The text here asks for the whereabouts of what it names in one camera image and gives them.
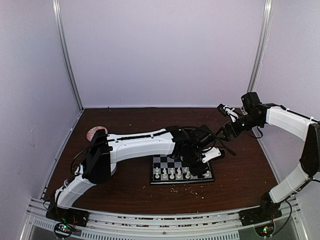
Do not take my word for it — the black grey chess board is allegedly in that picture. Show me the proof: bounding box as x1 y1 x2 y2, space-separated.
150 155 216 185

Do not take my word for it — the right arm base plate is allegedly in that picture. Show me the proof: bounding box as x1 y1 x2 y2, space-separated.
238 206 282 227

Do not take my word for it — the aluminium front rail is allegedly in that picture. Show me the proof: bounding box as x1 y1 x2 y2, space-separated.
21 197 305 240

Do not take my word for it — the white piece row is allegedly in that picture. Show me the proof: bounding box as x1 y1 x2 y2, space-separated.
162 173 168 180

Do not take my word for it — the left aluminium frame post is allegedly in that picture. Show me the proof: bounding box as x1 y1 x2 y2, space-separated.
52 0 84 111

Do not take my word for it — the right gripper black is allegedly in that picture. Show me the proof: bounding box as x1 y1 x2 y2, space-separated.
215 112 263 142

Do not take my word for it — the right aluminium frame post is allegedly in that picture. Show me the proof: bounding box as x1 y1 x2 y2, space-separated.
246 0 273 93

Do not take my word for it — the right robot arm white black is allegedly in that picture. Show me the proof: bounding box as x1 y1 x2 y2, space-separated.
217 92 320 226

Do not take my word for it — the aluminium frame post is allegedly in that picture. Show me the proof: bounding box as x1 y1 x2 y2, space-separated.
52 0 84 111
246 0 273 93

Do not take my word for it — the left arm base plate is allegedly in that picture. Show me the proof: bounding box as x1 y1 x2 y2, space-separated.
45 207 90 227

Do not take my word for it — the red patterned small bowl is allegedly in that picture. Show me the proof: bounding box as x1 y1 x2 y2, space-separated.
86 126 108 142

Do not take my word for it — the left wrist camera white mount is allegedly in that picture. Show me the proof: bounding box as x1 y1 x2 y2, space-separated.
202 147 222 164

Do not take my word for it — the white rook corner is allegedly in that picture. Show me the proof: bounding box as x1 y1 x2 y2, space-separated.
204 171 210 178

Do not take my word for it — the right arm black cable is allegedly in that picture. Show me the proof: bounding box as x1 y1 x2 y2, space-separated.
271 203 292 237

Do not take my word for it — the white ceramic bowl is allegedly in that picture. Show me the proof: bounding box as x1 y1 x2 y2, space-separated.
110 163 117 176

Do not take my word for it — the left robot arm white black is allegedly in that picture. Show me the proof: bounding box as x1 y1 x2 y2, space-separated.
50 125 222 222

